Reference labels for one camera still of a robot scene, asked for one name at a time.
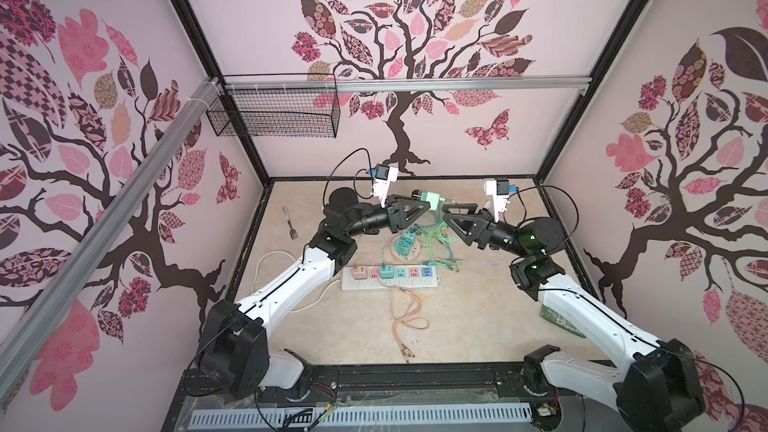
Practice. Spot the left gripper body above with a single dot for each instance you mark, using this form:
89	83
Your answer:
372	221

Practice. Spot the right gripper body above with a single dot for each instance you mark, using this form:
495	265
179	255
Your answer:
505	239

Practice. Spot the teal charger plug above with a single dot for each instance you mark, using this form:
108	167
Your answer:
409	237
387	272

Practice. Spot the pink charger plug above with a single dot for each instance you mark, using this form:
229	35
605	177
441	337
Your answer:
360	272

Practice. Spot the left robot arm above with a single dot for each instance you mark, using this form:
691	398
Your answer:
234	350

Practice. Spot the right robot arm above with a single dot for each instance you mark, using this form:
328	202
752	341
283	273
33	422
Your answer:
652	384

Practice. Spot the round pink power socket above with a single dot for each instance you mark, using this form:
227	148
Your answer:
415	252

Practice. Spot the white multicolour power strip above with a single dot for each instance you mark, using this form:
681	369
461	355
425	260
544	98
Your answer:
379	277

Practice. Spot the green snack packet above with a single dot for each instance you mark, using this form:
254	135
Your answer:
558	320

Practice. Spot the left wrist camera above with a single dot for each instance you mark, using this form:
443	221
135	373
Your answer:
382	177

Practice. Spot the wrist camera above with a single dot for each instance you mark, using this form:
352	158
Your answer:
498	192
382	177

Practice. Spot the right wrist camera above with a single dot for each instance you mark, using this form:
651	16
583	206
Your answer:
498	192

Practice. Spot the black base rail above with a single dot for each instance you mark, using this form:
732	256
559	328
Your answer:
415	384

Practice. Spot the black wire basket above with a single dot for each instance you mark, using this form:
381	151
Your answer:
294	105

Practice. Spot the white cable duct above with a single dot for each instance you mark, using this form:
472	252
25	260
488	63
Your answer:
357	417

